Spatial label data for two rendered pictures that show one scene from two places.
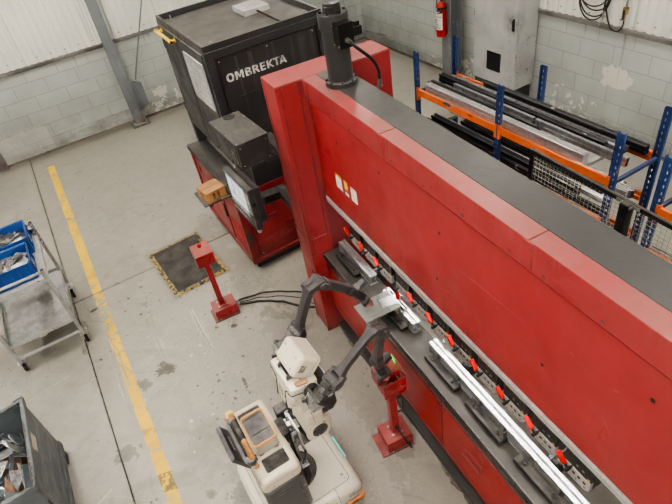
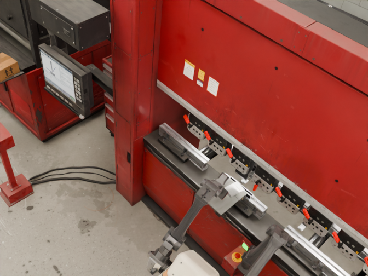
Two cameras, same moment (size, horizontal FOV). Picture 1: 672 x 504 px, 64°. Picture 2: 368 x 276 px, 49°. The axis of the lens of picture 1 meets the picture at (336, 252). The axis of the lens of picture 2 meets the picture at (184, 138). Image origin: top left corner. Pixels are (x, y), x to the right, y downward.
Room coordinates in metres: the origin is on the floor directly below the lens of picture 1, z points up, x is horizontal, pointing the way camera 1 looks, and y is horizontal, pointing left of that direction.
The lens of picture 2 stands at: (1.23, 0.89, 3.19)
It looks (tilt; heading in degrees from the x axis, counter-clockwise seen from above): 46 degrees down; 331
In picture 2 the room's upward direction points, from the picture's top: 8 degrees clockwise
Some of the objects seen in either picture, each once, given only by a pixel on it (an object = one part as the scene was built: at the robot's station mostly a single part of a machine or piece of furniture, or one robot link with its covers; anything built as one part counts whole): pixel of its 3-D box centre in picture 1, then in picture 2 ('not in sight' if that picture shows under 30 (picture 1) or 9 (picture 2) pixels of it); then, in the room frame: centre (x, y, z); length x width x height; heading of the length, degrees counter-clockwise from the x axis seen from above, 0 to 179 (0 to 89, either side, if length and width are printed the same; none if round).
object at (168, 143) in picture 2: (348, 264); (172, 148); (3.12, -0.07, 0.89); 0.30 x 0.05 x 0.03; 21
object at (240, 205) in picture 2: (392, 315); (234, 201); (2.52, -0.30, 0.89); 0.30 x 0.05 x 0.03; 21
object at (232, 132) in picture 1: (250, 177); (73, 57); (3.59, 0.53, 1.53); 0.51 x 0.25 x 0.85; 26
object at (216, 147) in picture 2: (374, 251); (220, 140); (2.79, -0.26, 1.26); 0.15 x 0.09 x 0.17; 21
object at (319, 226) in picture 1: (347, 203); (165, 86); (3.55, -0.16, 1.15); 0.85 x 0.25 x 2.30; 111
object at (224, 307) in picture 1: (213, 281); (6, 164); (3.77, 1.16, 0.41); 0.25 x 0.20 x 0.83; 111
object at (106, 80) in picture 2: (280, 202); (94, 84); (3.70, 0.37, 1.17); 0.40 x 0.24 x 0.07; 21
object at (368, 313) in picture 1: (376, 306); (224, 195); (2.52, -0.20, 1.00); 0.26 x 0.18 x 0.01; 111
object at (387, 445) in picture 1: (392, 435); not in sight; (2.13, -0.16, 0.06); 0.25 x 0.20 x 0.12; 106
